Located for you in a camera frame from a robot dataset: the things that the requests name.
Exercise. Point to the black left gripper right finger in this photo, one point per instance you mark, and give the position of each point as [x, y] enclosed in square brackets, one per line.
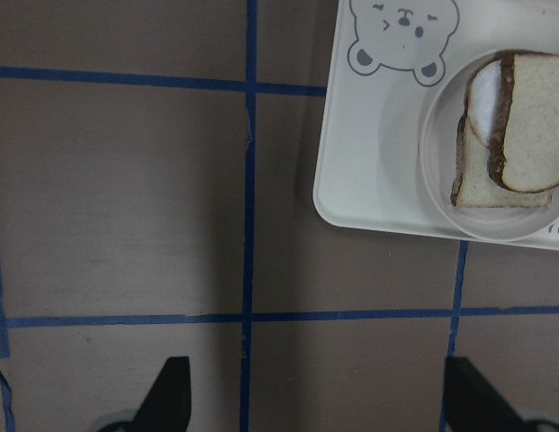
[471, 403]

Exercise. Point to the cream round plate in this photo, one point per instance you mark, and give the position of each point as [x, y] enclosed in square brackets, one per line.
[528, 227]

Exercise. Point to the cream bear tray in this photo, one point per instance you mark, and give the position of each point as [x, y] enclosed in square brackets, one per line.
[388, 59]

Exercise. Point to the white bread slice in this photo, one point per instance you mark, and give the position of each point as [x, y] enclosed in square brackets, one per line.
[524, 141]

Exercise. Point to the bread slice on plate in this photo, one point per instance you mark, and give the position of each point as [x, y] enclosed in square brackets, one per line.
[473, 187]

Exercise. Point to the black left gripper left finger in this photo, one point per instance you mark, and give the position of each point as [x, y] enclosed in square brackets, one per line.
[167, 404]

